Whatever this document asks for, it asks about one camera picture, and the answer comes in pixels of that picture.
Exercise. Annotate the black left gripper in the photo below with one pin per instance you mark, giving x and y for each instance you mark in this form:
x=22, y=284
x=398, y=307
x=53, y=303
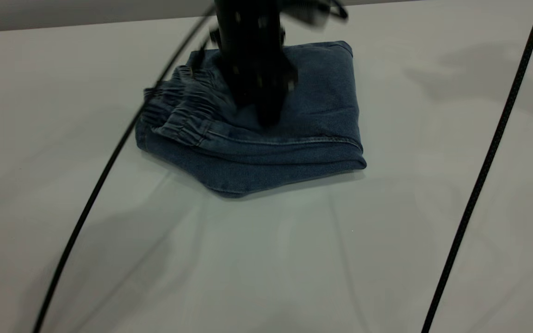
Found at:
x=252, y=46

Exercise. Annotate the blue denim shorts basketball print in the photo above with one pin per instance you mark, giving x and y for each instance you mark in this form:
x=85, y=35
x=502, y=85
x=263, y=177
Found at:
x=317, y=115

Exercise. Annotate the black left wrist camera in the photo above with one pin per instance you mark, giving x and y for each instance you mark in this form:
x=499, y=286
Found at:
x=312, y=11

